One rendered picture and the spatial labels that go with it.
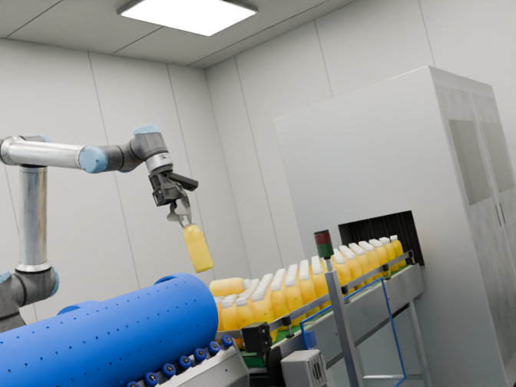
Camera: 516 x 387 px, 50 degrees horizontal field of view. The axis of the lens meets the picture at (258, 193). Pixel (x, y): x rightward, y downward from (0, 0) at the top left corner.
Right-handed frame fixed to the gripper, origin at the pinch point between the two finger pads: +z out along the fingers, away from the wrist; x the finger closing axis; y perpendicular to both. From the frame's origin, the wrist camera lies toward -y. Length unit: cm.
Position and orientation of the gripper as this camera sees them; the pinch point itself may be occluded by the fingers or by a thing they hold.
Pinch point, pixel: (187, 222)
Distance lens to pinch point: 193.2
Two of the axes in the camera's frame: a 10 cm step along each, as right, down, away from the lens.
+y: -7.4, 1.9, -6.5
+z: 3.8, 9.1, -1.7
